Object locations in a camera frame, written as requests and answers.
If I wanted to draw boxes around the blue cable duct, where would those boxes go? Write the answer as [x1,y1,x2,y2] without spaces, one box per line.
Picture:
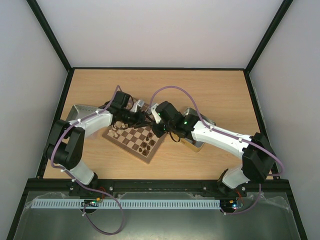
[30,199,221,210]

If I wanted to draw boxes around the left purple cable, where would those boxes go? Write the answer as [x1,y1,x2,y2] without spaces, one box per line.
[50,84,126,198]

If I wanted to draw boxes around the purple cable loop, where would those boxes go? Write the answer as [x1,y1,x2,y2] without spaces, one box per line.
[82,194,125,236]

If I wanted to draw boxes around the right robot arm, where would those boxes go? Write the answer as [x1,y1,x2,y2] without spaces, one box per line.
[149,101,275,196]

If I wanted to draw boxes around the wooden chess board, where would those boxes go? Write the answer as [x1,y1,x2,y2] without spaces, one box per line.
[101,99,167,165]

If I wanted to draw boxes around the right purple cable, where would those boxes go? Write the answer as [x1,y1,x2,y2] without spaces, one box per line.
[151,86,286,216]

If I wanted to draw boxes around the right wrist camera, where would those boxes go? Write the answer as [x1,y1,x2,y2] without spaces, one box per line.
[150,103,162,124]

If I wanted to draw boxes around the tin lid on table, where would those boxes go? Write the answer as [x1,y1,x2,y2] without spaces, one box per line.
[61,104,99,136]

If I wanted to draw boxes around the gold metal tin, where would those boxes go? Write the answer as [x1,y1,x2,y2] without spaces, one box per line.
[180,107,216,153]

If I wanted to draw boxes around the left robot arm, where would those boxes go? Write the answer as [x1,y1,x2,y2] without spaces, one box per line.
[44,90,154,186]

